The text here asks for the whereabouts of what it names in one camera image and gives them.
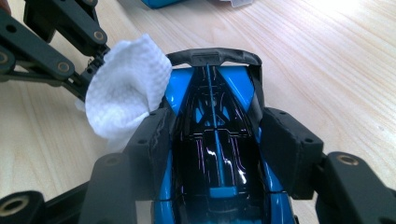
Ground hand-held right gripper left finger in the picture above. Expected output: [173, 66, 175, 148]
[78, 106, 176, 224]

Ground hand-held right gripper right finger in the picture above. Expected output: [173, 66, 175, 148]
[260, 106, 396, 224]

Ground white wet wipe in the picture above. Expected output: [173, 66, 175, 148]
[74, 33, 174, 153]

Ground blue and black toy car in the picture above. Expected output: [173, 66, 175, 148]
[152, 47, 297, 224]

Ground blue wet wipes pack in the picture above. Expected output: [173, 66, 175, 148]
[139, 0, 255, 9]

